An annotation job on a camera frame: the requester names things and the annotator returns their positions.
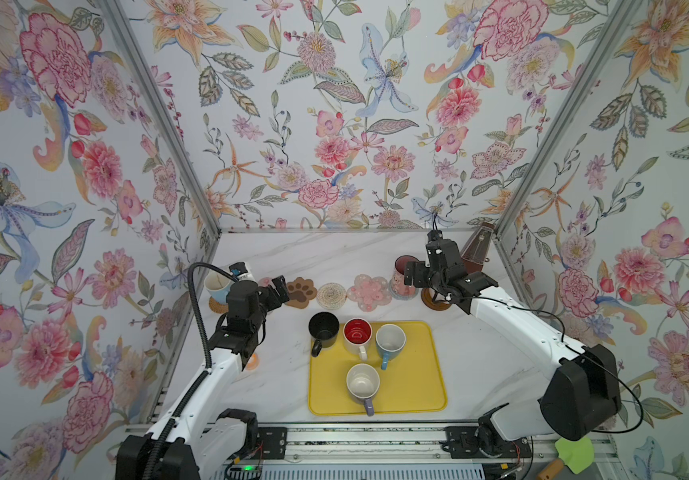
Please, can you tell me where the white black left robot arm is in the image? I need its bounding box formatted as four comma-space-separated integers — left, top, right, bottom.
114, 262, 290, 479

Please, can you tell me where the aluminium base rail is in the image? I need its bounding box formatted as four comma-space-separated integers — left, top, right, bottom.
106, 422, 621, 466

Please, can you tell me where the brown wooden metronome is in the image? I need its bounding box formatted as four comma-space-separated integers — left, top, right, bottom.
460, 222, 494, 273

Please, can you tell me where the brown wooden round coaster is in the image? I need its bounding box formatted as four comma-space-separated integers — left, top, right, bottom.
420, 288, 451, 311

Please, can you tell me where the white mug light-blue handle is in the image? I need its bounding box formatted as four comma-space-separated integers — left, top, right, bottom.
204, 271, 234, 305

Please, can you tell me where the white embroidered round coaster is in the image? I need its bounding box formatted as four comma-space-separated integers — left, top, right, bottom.
316, 282, 347, 311

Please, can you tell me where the red interior white mug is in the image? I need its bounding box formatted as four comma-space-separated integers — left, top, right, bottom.
344, 318, 373, 362

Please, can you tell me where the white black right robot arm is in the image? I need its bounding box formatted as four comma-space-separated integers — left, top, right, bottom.
404, 228, 627, 444

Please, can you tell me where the white mug blue handle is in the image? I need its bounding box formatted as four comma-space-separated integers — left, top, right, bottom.
375, 324, 407, 370

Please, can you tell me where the woven rattan round coaster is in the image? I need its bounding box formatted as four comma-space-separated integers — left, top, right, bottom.
208, 298, 228, 314

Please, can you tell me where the green silicone spatula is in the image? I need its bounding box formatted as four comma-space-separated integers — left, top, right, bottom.
537, 436, 594, 480

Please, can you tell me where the pink mug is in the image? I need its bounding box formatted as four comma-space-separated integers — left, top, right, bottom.
389, 255, 417, 300

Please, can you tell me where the small orange ball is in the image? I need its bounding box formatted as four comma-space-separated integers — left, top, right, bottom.
246, 354, 260, 371

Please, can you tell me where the yellow tray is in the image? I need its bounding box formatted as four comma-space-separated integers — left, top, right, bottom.
308, 321, 447, 417

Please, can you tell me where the cork paw print coaster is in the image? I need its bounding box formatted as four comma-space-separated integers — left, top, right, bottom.
286, 277, 318, 309

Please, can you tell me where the black mug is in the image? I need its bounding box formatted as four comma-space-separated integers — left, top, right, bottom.
308, 312, 340, 358

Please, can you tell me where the white mug purple handle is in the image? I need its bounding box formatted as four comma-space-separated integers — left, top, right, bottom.
345, 363, 381, 417

